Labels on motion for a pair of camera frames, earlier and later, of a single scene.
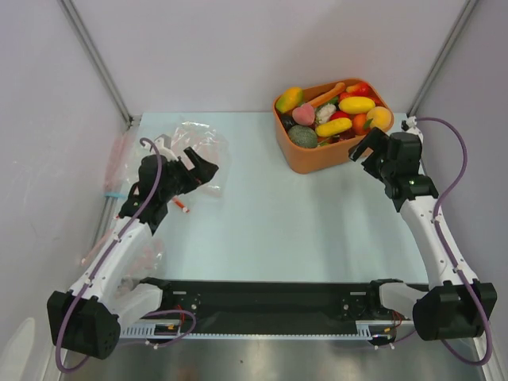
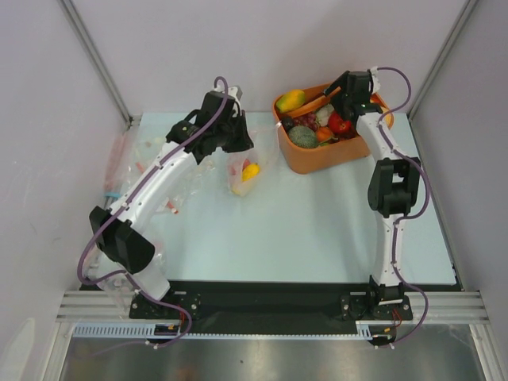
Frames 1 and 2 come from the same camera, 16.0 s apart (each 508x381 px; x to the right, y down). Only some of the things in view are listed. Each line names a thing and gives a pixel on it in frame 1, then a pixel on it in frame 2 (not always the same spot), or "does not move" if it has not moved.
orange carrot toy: (339, 88) does not move
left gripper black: (204, 171) -> (244, 142)
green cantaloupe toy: (303, 136) does not move
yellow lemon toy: (333, 127) -> (250, 171)
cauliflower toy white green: (324, 113) does not move
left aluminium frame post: (98, 61) does not move
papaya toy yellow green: (290, 100) does not move
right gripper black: (375, 155) -> (341, 100)
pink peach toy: (304, 115) -> (237, 168)
